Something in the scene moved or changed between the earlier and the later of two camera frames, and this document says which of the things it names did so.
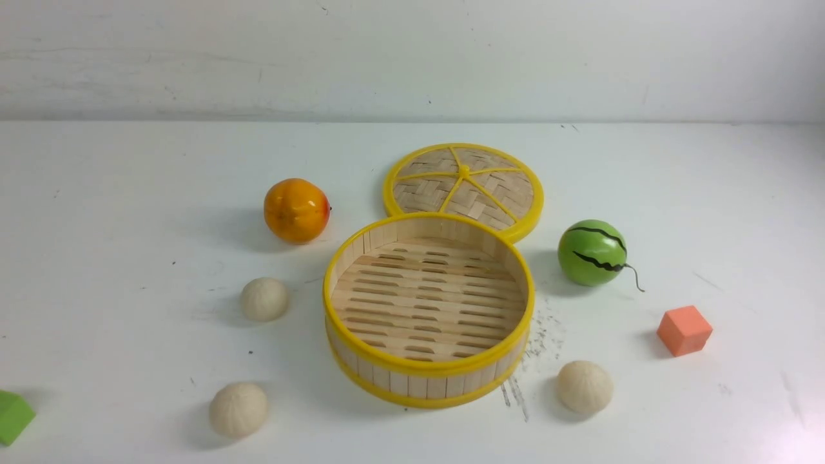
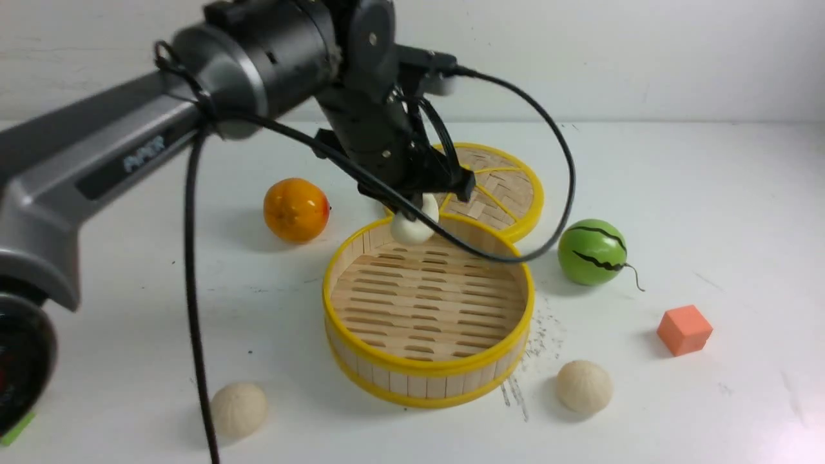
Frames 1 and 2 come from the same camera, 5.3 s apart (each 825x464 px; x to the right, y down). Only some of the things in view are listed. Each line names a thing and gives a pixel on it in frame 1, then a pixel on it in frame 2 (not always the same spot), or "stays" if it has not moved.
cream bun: [265, 299] to [412, 232]
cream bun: [584, 386] stays
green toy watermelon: [593, 253] stays
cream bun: [240, 410] stays
